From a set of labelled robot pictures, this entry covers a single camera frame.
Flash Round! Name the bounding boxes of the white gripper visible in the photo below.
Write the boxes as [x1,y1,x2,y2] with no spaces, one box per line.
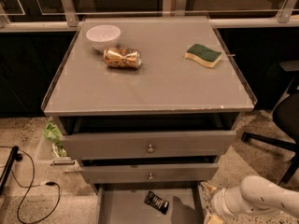
[201,182,246,224]

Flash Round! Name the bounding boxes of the black rxbar chocolate wrapper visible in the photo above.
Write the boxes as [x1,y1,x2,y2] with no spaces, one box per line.
[144,190,169,215]

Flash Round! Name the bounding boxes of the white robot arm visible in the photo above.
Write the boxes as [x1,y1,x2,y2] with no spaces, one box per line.
[199,175,299,224]

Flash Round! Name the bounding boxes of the grey middle drawer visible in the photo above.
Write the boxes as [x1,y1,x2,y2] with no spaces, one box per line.
[81,163,219,184]

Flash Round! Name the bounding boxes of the grey drawer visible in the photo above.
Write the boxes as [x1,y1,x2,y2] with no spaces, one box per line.
[96,183,205,224]
[81,163,219,184]
[61,131,236,160]

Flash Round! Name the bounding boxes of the grey bottom drawer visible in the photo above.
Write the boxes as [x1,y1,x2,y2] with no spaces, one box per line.
[96,183,205,224]

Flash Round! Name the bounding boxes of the grey drawer cabinet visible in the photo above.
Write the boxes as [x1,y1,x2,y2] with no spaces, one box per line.
[41,15,258,224]

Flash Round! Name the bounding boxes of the grey top drawer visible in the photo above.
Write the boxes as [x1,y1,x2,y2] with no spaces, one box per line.
[61,131,236,160]

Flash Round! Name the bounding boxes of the black office chair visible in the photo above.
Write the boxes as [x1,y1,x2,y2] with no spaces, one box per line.
[241,59,299,187]

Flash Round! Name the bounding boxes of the green yellow sponge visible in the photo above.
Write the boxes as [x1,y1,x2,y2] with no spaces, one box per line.
[184,44,221,68]

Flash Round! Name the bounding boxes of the clear plastic bin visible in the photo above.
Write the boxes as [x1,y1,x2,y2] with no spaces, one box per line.
[35,125,80,173]

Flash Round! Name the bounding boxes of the gold crushed soda can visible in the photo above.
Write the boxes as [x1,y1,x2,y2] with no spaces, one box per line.
[103,47,141,69]

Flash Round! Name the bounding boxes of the white ceramic bowl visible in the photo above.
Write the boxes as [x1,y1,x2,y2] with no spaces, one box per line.
[86,25,121,52]

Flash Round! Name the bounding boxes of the black floor stand leg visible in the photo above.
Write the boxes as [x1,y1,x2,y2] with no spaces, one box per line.
[0,146,19,195]

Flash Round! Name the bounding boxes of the metal railing frame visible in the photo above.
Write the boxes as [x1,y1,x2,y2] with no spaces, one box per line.
[1,0,298,33]

